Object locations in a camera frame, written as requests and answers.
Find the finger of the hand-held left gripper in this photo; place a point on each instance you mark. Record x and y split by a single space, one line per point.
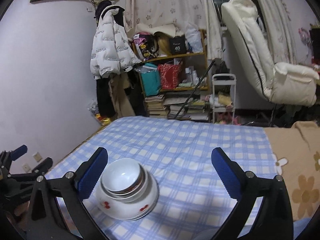
20 151
43 165

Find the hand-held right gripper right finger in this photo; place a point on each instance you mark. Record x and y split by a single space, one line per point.
226 173

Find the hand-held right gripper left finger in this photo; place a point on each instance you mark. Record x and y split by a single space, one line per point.
92 172

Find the small white bowl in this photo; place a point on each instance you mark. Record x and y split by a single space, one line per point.
122 176

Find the large cherry print bowl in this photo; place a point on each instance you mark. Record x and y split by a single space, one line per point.
125 208

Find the person's left hand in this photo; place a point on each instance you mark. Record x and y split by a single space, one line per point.
20 210

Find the blue plaid bed sheet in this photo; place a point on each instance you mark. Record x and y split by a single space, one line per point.
187 142

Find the yellow red packet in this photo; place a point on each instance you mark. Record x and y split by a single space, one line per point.
103 119

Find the pink toys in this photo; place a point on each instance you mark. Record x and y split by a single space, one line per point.
226 119

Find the metal chair base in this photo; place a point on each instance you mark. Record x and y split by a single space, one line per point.
260 118

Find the patterned plastic bag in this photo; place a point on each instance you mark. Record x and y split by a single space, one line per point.
93 107

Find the pile of magazines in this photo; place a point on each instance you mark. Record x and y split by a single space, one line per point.
195 110

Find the tan flower blanket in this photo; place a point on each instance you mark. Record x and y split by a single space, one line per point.
295 150

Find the white bag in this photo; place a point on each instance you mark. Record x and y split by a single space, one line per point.
214 99

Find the black coat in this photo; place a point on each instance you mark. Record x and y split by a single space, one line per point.
105 97

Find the beige coat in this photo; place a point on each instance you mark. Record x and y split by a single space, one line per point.
122 102

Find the dark hanging garment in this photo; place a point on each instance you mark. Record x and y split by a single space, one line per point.
137 100

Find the long thin pole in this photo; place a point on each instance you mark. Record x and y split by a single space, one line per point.
192 92

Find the stack of books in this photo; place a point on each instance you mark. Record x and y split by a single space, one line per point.
155 107

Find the folded green cloth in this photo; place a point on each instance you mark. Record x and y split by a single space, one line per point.
184 85

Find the white rolling cart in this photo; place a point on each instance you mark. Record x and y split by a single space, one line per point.
224 75

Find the white bottle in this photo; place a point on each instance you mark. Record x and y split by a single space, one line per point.
188 75
194 76

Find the dark green bag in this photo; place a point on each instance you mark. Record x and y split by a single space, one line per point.
222 67

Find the teal bag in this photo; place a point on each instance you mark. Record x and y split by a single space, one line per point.
150 82

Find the red patterned bag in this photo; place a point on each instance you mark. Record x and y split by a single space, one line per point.
168 77

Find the white puffer jacket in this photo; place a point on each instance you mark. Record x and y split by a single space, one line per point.
110 50

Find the wooden shelf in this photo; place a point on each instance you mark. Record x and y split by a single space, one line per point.
175 56

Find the white recliner chair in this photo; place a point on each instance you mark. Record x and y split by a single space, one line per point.
250 42

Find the colourful printed bag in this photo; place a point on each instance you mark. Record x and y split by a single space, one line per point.
143 46

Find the black box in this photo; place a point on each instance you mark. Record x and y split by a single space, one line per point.
178 46

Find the clear plastic bag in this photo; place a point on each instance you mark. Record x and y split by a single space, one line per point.
195 38

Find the yellow cloth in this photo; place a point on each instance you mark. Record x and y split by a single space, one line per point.
163 46

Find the black monitor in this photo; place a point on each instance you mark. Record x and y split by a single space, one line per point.
315 45

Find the floral curtain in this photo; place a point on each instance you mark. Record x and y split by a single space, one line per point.
170 0
277 25

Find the cream folded sheet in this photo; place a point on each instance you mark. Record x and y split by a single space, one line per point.
160 30

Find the pink fan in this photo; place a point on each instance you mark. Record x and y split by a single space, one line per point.
304 35

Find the low wall socket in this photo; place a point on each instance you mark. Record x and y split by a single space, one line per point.
26 167
37 157

